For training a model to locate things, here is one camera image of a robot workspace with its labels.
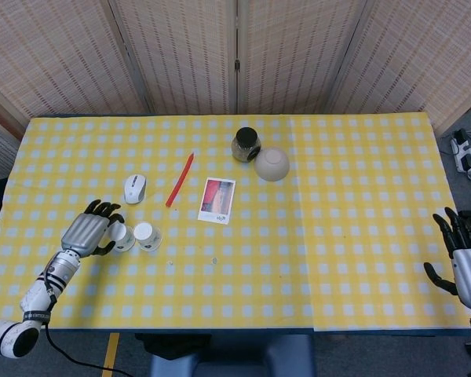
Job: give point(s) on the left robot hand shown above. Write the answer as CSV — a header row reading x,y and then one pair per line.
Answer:
x,y
84,233

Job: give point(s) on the white paper cup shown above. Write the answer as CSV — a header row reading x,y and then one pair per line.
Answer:
x,y
147,235
123,237

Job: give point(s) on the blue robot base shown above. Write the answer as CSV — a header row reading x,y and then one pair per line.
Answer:
x,y
235,357

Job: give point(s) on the white computer mouse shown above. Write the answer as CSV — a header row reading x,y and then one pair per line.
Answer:
x,y
134,189

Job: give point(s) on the yellow checkered tablecloth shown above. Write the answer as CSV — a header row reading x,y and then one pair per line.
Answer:
x,y
82,157
377,196

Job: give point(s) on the red pen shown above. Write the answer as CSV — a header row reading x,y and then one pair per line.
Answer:
x,y
179,180

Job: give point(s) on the yellow floor tape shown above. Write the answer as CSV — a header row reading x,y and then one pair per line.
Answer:
x,y
110,353

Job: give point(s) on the white power strip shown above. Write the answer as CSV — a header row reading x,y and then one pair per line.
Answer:
x,y
461,151

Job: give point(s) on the instant photo card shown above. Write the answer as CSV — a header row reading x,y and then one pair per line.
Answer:
x,y
217,200

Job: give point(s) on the glass jar black lid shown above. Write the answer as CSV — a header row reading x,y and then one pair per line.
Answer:
x,y
246,143

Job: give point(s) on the beige upturned bowl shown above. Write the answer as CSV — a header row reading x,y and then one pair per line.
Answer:
x,y
271,164

